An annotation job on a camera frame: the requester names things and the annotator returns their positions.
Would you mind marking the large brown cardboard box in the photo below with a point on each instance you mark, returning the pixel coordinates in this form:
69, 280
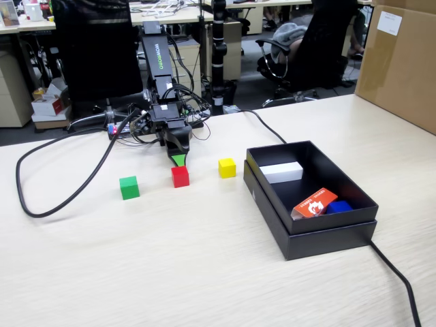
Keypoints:
402, 75

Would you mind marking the yellow wooden cube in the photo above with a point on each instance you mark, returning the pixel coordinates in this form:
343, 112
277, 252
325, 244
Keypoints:
227, 168

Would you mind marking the grey cloth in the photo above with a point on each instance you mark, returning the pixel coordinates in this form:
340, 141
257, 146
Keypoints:
289, 34

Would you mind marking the white red cardboard box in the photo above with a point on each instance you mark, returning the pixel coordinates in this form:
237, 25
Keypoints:
46, 107

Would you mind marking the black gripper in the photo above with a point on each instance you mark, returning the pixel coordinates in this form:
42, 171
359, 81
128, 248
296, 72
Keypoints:
167, 114

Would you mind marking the white laptop stand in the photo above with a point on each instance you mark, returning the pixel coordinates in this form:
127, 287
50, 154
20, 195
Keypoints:
160, 10

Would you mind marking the black mesh office chair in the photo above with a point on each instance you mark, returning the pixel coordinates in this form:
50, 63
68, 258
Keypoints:
98, 51

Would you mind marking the blue wooden cube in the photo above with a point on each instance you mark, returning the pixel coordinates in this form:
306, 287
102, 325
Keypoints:
339, 207

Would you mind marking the orange paper carton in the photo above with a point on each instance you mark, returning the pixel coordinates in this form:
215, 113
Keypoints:
313, 206

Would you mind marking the green wooden cube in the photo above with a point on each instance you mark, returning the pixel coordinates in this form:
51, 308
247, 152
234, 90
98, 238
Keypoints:
129, 189

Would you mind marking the beige office desk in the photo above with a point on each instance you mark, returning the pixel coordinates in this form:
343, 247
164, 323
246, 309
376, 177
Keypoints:
20, 28
190, 15

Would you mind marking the white rectangular block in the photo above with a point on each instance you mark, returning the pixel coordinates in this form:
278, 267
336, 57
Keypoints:
282, 172

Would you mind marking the black office chair chrome armrests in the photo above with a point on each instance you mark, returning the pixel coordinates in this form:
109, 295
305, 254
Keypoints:
323, 51

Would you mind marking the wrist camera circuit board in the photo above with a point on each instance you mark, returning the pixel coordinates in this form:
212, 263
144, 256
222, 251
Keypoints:
141, 125

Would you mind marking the beige side cabinet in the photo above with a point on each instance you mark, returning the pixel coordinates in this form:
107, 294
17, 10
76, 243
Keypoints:
10, 92

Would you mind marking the picture frame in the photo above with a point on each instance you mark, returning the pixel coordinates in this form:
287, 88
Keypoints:
8, 13

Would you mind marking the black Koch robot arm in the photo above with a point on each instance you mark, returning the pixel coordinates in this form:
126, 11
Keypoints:
155, 54

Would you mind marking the controller board with red LED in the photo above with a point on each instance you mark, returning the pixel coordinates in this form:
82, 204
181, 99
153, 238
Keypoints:
114, 130

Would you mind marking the red wooden cube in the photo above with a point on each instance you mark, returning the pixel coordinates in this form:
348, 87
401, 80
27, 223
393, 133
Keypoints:
180, 178

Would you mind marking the tall beige cabinet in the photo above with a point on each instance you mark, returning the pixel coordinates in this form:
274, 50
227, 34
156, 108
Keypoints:
233, 34

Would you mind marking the beige drawer cabinet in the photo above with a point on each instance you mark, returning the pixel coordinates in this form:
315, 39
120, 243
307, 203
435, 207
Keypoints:
187, 68

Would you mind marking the black cardboard box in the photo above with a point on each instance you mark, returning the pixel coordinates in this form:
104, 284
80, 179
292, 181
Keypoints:
323, 245

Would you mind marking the cola bottle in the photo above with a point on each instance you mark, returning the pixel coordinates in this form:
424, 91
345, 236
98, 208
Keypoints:
45, 8

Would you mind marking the black vertical pole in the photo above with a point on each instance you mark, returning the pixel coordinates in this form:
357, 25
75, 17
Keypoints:
218, 51

